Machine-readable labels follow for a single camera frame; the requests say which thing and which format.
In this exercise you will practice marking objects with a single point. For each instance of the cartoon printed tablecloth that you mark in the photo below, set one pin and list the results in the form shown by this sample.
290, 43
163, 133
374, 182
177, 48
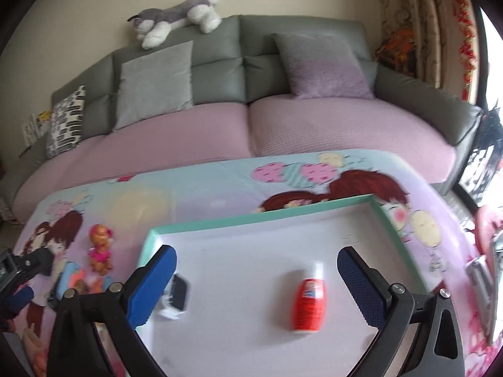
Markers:
133, 205

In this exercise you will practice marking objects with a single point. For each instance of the husky plush toy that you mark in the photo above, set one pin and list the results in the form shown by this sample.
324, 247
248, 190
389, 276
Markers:
152, 26

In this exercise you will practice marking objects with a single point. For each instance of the white papers beside sofa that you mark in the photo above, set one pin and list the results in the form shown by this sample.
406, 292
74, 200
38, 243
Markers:
35, 127

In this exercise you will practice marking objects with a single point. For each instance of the pink sofa seat cover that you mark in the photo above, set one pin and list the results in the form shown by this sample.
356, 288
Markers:
275, 125

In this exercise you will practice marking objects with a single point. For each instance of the light grey cushion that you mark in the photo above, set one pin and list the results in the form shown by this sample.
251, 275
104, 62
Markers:
154, 85

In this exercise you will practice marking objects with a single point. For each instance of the patterned beige curtain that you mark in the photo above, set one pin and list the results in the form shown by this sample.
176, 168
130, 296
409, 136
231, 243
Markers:
447, 41

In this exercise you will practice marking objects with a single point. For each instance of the blue orange block toy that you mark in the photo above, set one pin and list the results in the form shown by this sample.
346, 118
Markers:
71, 274

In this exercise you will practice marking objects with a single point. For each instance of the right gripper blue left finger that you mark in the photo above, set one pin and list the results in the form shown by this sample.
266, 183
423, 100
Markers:
146, 285

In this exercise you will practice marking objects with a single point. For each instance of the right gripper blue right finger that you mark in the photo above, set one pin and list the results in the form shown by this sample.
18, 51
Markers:
368, 289

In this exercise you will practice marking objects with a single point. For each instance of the brown puppy toy pink outfit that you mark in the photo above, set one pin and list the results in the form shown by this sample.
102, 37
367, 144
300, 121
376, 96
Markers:
101, 238

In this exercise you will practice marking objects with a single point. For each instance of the teal rimmed white tray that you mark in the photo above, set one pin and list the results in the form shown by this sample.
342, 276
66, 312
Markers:
243, 274

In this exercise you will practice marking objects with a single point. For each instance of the purple grey cushion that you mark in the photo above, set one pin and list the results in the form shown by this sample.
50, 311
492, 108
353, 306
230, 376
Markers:
320, 66

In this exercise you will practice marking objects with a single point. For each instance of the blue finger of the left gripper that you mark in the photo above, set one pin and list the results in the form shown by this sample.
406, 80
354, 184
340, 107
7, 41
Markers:
20, 299

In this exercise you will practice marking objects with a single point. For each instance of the red glue bottle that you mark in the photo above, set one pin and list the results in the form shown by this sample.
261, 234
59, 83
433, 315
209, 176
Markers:
310, 304

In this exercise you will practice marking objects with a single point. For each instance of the white round wrist device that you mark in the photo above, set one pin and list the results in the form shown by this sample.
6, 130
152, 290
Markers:
174, 301

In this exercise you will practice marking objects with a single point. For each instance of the grey sofa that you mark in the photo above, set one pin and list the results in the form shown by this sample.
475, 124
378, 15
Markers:
240, 63

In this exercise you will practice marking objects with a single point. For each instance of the black white patterned cushion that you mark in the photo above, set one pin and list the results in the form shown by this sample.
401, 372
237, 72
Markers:
66, 122

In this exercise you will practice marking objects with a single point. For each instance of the orange red decoration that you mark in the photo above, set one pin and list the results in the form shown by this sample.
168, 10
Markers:
398, 51

